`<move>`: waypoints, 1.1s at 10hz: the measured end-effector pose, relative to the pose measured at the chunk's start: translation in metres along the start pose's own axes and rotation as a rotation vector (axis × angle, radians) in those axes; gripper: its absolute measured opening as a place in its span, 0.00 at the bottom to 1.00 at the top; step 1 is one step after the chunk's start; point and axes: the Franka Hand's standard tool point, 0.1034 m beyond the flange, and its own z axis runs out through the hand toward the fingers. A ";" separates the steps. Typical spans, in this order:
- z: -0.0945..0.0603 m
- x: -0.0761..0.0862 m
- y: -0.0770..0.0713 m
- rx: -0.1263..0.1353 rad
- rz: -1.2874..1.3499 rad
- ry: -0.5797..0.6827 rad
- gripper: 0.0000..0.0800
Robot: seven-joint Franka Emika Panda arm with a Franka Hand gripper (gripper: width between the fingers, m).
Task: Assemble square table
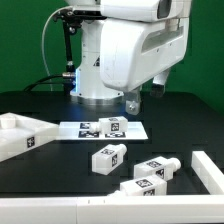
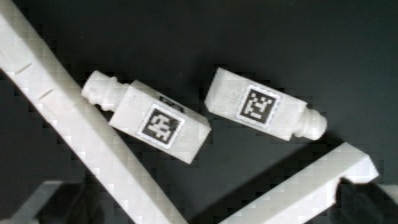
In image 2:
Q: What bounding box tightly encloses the white front fence bar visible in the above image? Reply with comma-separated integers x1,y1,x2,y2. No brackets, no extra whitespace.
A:
0,0,188,224

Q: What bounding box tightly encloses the white table leg with tag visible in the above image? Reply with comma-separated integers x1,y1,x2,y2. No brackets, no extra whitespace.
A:
204,68,326,140
81,71,211,164

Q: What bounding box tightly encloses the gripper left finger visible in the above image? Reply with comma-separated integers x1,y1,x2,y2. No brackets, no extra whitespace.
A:
10,178,104,224

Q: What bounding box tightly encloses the white right fence bar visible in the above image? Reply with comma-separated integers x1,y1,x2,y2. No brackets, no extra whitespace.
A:
218,143,378,224

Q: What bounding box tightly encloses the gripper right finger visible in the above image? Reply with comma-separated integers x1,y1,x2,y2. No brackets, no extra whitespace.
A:
330,179,398,224

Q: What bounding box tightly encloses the white fence bar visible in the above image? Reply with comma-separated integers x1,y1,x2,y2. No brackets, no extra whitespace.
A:
0,0,188,224
218,143,378,224

